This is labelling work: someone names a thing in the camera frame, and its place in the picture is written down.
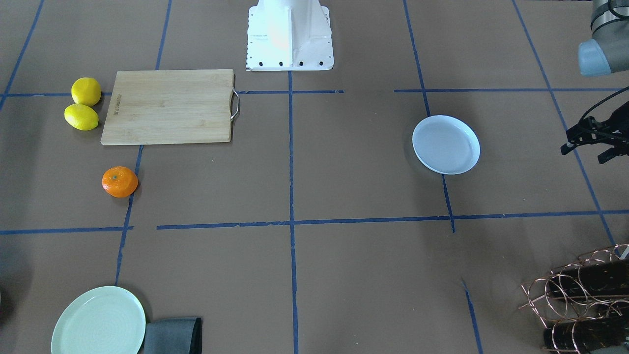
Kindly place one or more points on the dark grey folded cloth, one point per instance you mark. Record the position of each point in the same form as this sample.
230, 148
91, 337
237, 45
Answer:
174, 336

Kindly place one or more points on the upper yellow lemon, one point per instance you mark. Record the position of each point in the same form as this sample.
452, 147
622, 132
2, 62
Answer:
86, 91

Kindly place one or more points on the light blue plate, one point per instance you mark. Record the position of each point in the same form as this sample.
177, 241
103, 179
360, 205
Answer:
446, 145

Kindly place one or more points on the bamboo cutting board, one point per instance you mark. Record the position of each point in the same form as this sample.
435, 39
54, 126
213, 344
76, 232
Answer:
171, 107

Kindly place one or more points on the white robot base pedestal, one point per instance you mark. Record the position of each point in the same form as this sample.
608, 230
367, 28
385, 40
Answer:
289, 35

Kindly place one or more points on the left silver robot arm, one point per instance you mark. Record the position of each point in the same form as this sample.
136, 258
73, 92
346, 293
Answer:
607, 52

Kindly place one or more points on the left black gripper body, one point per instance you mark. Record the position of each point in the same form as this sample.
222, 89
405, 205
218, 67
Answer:
605, 132

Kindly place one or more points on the yellow lemon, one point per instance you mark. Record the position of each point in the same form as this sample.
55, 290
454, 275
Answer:
86, 91
81, 117

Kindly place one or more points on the light green plate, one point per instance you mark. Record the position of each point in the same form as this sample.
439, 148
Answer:
104, 320

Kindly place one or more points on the lower yellow lemon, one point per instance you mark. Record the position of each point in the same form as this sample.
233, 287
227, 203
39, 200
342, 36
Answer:
81, 117

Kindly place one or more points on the orange mandarin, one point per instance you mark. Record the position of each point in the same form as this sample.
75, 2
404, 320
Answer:
119, 182

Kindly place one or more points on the copper wire bottle rack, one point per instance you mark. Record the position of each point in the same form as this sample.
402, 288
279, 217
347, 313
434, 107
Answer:
584, 306

